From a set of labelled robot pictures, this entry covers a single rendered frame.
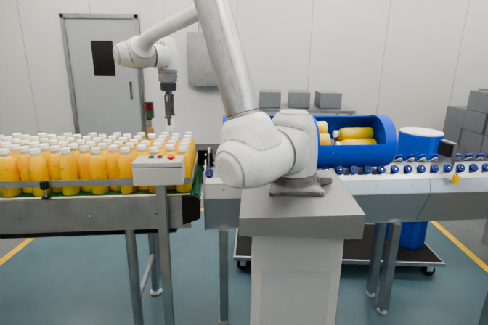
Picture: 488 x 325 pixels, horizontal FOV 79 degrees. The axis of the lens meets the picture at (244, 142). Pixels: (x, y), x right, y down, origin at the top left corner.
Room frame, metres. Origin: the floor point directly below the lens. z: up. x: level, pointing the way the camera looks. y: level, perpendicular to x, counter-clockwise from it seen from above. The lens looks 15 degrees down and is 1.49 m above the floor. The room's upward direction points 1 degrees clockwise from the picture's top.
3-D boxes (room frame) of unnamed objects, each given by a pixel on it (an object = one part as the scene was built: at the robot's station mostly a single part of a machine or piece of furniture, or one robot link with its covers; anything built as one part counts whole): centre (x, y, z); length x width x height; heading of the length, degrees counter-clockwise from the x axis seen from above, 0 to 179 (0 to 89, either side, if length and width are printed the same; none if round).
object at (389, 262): (1.51, -0.87, 0.31); 0.06 x 0.06 x 0.63; 5
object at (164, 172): (1.18, 0.36, 1.05); 0.20 x 0.10 x 0.10; 95
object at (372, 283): (1.65, -0.86, 0.31); 0.06 x 0.06 x 0.63; 5
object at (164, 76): (1.42, 0.36, 1.43); 0.09 x 0.09 x 0.06
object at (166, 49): (1.41, 0.37, 1.54); 0.13 x 0.11 x 0.16; 134
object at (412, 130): (2.09, -1.29, 1.03); 0.28 x 0.28 x 0.01
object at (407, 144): (2.09, -1.29, 0.59); 0.28 x 0.28 x 0.88
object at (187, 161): (1.31, 0.29, 1.00); 0.07 x 0.07 x 0.19
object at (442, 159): (1.61, -1.15, 1.00); 0.10 x 0.04 x 0.15; 5
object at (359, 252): (2.08, -0.69, 0.07); 1.50 x 0.52 x 0.15; 88
